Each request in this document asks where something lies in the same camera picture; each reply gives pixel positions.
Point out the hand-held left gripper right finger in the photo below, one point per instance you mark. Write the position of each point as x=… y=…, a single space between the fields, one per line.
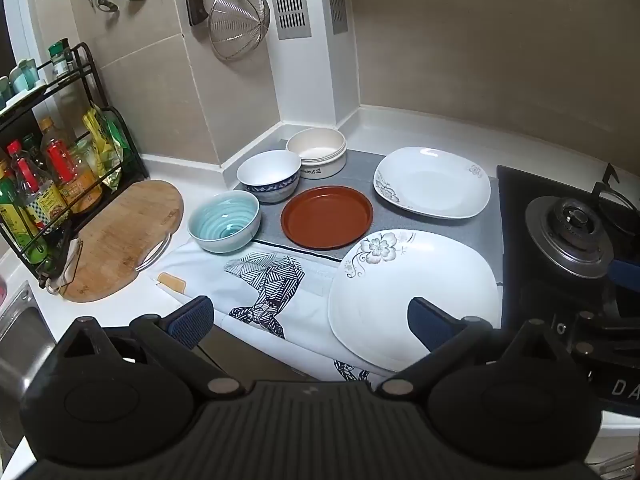
x=429 y=324

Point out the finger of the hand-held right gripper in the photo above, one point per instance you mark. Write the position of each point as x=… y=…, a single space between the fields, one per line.
x=624 y=272
x=607 y=330

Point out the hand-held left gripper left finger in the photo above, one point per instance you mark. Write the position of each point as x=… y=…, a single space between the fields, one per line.
x=192 y=321

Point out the large white floral plate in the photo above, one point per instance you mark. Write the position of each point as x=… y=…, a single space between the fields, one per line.
x=400 y=290

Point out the teal ribbed bowl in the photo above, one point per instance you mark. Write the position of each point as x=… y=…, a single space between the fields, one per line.
x=224 y=220

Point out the small white floral plate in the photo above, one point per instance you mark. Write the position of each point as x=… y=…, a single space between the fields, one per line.
x=432 y=185

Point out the brown round plate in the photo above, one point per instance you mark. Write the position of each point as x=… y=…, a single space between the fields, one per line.
x=327 y=217

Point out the white bowl with blue pattern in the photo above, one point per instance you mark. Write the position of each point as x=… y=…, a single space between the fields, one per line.
x=267 y=172

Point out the cream round bowl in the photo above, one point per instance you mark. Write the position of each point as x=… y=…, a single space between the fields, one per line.
x=317 y=147

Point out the small tan scraper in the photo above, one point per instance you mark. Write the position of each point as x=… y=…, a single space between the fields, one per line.
x=172 y=282

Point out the metal stove burner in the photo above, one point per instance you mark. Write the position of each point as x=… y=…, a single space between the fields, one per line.
x=570 y=232

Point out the black gas stove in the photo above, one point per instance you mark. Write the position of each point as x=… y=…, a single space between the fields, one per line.
x=530 y=290

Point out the black pan support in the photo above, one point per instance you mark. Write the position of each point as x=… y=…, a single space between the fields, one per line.
x=611 y=180

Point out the grey counter mat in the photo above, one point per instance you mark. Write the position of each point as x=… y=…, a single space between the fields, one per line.
x=450 y=227

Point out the white geometric printed cloth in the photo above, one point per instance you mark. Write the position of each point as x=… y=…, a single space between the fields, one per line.
x=295 y=305

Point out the wooden cutting board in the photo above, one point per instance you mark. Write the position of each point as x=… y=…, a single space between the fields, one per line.
x=117 y=240

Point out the steel sink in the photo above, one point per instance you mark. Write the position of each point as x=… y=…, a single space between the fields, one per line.
x=20 y=330

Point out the yellow-capped oil bottle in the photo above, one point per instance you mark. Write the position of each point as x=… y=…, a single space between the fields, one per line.
x=65 y=170

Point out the yellow-green snack packet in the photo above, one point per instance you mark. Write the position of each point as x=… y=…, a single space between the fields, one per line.
x=102 y=145

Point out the green bottle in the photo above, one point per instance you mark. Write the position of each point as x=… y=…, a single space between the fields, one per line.
x=15 y=220

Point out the red-capped sauce bottle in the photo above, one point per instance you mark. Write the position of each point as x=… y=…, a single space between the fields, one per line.
x=32 y=185

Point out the green-lidded spice jar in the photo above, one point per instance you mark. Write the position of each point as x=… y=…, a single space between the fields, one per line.
x=61 y=57

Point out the teal cups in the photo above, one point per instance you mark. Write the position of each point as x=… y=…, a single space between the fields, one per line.
x=20 y=77

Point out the metal mesh strainer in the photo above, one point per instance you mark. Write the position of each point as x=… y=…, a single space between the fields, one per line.
x=239 y=22

